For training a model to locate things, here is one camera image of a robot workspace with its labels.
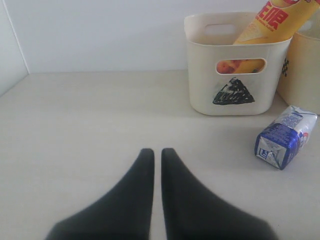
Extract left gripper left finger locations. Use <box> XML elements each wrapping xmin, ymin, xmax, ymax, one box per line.
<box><xmin>46</xmin><ymin>148</ymin><xmax>155</xmax><ymax>240</ymax></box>

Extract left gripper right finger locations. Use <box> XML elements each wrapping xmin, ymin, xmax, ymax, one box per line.
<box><xmin>161</xmin><ymin>148</ymin><xmax>277</xmax><ymax>240</ymax></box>

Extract blue white milk carton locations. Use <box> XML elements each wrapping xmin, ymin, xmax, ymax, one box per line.
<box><xmin>254</xmin><ymin>105</ymin><xmax>318</xmax><ymax>170</ymax></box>

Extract yellow Lay's chip can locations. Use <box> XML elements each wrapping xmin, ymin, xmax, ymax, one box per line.
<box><xmin>216</xmin><ymin>0</ymin><xmax>320</xmax><ymax>74</ymax></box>

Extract middle cream bin, square mark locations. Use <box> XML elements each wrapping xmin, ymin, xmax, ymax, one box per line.
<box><xmin>277</xmin><ymin>18</ymin><xmax>320</xmax><ymax>115</ymax></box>

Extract left cream bin, triangle mark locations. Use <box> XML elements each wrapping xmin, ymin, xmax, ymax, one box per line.
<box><xmin>184</xmin><ymin>12</ymin><xmax>291</xmax><ymax>116</ymax></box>

